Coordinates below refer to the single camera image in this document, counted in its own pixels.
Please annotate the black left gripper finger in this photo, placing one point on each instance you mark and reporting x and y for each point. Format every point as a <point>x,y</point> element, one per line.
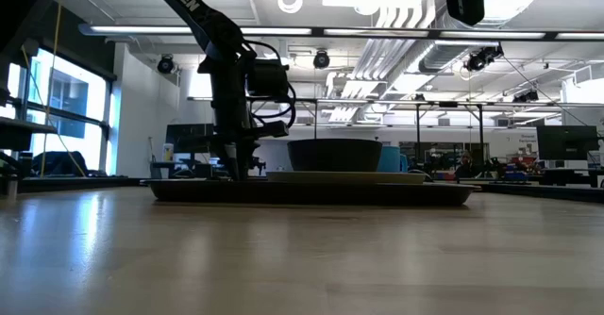
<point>233,164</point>
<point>244,164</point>

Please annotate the black bowl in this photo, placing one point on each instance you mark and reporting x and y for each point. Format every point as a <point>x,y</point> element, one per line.
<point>335,154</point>

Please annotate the cream round plate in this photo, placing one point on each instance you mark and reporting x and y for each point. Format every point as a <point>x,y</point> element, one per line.
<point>344,177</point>

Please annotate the blue plastic cup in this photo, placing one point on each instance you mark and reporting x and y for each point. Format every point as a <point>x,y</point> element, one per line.
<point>389,159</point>

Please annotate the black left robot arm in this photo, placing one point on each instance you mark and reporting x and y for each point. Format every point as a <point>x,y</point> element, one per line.
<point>198,13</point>

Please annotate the brown plastic tray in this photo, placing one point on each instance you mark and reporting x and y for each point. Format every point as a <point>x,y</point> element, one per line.
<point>307,193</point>

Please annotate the black computer monitor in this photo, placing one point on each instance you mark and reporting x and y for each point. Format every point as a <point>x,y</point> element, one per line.
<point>184,136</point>
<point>566,143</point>

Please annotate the yellow label container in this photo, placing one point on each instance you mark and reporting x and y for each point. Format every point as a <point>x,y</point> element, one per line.
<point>168,152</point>

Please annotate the silver ceiling ducts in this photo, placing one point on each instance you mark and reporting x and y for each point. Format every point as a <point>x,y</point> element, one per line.
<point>377,60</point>

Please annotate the long ceiling light strip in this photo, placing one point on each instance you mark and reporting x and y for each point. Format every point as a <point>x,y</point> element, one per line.
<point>141,29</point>

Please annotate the person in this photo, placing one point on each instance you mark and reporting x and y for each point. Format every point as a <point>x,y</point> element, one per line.
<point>466,161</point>

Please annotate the large bright window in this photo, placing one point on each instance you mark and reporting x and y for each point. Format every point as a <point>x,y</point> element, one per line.
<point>71,93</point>

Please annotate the black office chair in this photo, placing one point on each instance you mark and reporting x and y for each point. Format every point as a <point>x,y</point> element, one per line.
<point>59,164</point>

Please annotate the blue storage crate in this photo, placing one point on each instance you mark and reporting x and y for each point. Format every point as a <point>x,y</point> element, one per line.
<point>515,176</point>

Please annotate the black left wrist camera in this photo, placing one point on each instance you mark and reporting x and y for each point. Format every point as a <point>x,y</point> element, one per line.
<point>266,79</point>

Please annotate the black ceiling camera cluster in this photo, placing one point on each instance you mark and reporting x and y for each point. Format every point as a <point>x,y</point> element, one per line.
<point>481,58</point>

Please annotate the black round ceiling camera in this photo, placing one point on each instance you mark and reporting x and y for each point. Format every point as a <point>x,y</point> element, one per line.
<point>165,65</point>
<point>321,60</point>

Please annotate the black table edge rail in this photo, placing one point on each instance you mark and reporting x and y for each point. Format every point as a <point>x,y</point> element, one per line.
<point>542,192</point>

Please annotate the dark wall shelf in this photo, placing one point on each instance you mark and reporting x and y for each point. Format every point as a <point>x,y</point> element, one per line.
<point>19,133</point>

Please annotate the grey metal post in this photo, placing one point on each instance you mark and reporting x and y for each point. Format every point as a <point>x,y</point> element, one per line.
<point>11,187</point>

